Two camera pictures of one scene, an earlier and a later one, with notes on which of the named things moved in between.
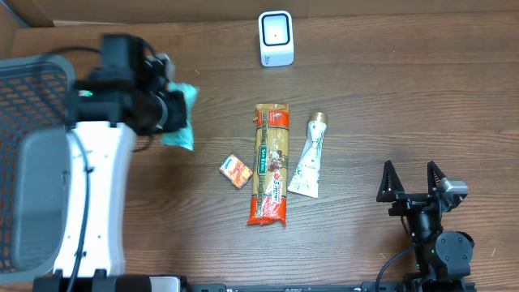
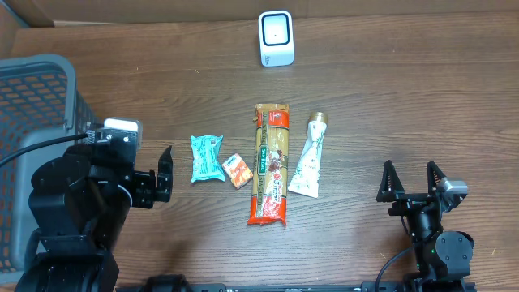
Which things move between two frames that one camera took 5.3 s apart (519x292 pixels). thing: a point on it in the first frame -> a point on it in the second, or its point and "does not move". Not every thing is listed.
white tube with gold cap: x=306 y=178 does not move
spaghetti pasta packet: x=270 y=165 does not move
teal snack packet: x=183 y=137 -> x=206 y=157
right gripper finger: x=435 y=176 does not move
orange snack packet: x=236 y=171 does not move
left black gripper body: x=174 y=112 -> x=150 y=187
